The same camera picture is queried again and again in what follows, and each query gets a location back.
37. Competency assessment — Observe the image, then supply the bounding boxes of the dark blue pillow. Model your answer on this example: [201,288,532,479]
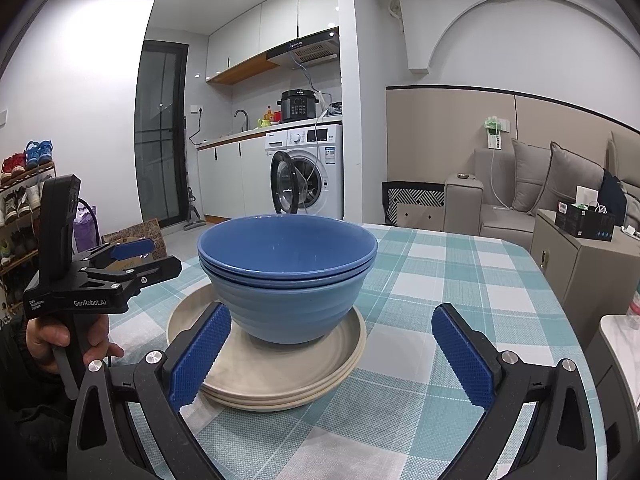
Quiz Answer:
[597,169,628,221]

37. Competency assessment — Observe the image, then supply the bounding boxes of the wooden shoe rack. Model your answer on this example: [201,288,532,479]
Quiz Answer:
[0,160,57,311]

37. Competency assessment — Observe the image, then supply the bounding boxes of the white kitchen base cabinet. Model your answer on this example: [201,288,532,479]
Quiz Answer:
[196,132,268,221]

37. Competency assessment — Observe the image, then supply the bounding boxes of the grey sofa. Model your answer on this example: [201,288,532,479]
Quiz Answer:
[445,132,640,251]

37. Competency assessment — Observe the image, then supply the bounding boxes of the person's left hand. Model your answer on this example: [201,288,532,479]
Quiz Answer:
[22,315,126,376]

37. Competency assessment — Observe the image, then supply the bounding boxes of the black range hood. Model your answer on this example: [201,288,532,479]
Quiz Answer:
[266,30,340,66]

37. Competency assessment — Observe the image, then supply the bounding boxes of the white wall power strip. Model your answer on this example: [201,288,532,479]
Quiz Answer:
[482,116,511,151]

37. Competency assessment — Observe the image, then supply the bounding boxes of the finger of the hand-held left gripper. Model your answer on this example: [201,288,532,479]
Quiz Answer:
[75,237,156,273]
[82,255,182,293]

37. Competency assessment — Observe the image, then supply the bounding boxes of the grey cushion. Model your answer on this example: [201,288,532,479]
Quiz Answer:
[511,139,553,213]
[537,141,606,216]

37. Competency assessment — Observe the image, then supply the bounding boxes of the black glass door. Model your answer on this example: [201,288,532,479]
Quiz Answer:
[134,40,190,223]

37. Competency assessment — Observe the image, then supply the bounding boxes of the white charging cable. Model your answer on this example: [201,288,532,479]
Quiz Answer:
[489,149,511,211]

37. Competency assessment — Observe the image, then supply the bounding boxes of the black pressure cooker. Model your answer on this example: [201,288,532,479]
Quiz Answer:
[277,89,321,123]

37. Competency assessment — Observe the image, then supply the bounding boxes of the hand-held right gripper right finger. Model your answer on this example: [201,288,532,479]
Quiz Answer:
[431,302,601,480]

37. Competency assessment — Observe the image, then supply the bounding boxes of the brown cardboard box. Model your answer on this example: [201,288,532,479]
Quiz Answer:
[102,218,168,262]

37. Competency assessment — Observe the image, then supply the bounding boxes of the blue bowl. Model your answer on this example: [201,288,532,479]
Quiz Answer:
[199,255,377,290]
[202,265,373,345]
[196,214,378,277]

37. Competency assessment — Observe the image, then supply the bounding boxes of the grey side cabinet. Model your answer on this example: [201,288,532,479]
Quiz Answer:
[530,208,640,348]

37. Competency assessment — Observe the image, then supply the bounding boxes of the teal checked tablecloth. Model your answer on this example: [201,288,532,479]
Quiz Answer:
[95,222,608,480]

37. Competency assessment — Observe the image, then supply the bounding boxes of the cream plate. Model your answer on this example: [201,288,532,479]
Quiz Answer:
[166,280,367,398]
[200,340,365,407]
[205,360,358,413]

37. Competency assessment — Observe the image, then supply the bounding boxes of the group of shoes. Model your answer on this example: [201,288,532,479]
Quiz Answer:
[0,139,55,266]

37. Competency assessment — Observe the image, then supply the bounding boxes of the purple bag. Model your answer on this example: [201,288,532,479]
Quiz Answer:
[74,199,98,253]

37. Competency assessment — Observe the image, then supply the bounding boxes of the white wall cabinets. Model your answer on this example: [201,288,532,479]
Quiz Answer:
[206,0,340,83]

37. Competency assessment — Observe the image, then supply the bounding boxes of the white washing machine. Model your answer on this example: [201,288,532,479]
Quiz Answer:
[265,124,345,221]

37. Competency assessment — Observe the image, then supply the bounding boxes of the person's left forearm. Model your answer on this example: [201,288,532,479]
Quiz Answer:
[0,320,76,466]

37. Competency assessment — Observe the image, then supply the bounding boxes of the grey stick vacuum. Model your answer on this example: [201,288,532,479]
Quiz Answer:
[182,115,206,231]

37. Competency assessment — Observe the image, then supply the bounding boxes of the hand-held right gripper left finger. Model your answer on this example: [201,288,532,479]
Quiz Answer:
[66,301,233,480]

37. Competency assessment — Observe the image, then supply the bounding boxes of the black open box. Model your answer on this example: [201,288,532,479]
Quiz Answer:
[556,201,617,241]

